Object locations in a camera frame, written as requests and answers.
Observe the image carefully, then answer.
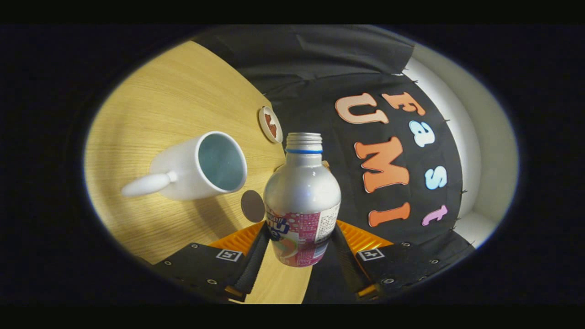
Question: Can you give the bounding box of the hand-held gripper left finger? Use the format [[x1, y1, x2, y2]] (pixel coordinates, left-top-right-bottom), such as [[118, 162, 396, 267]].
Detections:
[[153, 221, 270, 303]]

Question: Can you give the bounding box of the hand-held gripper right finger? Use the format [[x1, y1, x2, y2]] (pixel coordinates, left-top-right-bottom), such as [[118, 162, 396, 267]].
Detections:
[[331, 219, 457, 300]]

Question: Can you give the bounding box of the silver juice bottle pink label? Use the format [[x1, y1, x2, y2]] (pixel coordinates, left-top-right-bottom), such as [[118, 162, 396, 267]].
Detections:
[[263, 133, 342, 268]]

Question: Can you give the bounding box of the white cup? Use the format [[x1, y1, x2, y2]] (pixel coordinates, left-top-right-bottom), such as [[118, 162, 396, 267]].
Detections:
[[121, 131, 248, 202]]

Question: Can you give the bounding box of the small white plate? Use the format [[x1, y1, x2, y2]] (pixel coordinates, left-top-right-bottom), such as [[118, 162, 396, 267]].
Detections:
[[258, 106, 283, 144]]

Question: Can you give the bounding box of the wooden table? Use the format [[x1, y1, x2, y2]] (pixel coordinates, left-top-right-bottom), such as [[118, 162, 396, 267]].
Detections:
[[84, 40, 314, 304]]

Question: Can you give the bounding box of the black backdrop cloth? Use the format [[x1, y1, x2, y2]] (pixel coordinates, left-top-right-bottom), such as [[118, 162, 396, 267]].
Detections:
[[192, 25, 476, 304]]

